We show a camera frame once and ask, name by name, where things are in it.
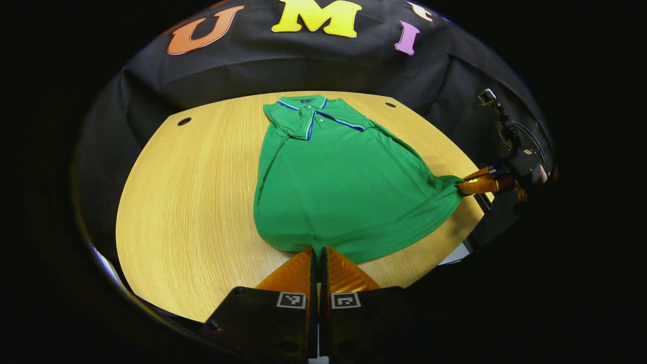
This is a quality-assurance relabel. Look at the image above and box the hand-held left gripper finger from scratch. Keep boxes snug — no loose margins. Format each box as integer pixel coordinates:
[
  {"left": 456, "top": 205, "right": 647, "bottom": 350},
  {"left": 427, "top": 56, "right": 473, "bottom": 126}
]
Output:
[
  {"left": 205, "top": 246, "right": 319, "bottom": 362},
  {"left": 320, "top": 246, "right": 407, "bottom": 362}
]

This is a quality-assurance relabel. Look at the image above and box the green T-shirt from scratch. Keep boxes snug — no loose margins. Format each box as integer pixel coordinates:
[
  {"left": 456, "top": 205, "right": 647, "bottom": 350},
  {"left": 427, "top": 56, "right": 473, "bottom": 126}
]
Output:
[{"left": 253, "top": 94, "right": 465, "bottom": 264}]

